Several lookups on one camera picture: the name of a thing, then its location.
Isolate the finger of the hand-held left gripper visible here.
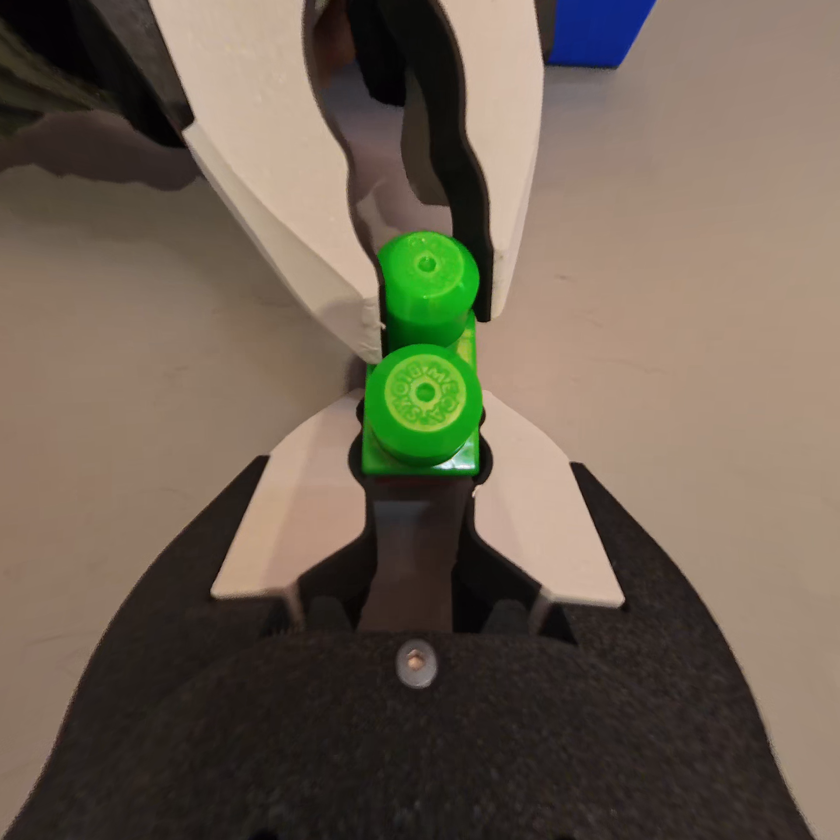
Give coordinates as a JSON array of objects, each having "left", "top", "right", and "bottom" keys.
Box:
[
  {"left": 150, "top": 0, "right": 385, "bottom": 363},
  {"left": 394, "top": 0, "right": 547, "bottom": 324}
]

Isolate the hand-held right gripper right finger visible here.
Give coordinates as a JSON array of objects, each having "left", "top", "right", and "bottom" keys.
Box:
[{"left": 453, "top": 394, "right": 626, "bottom": 634}]

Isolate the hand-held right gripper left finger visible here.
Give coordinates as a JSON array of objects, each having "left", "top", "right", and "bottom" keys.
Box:
[{"left": 210, "top": 390, "right": 382, "bottom": 632}]

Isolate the blue plastic bin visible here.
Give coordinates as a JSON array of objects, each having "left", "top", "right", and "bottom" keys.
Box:
[{"left": 545, "top": 0, "right": 660, "bottom": 67}]

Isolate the green toy block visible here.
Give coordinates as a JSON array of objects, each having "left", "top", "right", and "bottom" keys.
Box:
[{"left": 361, "top": 231, "right": 483, "bottom": 476}]

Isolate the person's left hand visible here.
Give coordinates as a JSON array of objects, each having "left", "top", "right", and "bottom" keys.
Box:
[{"left": 315, "top": 0, "right": 355, "bottom": 86}]

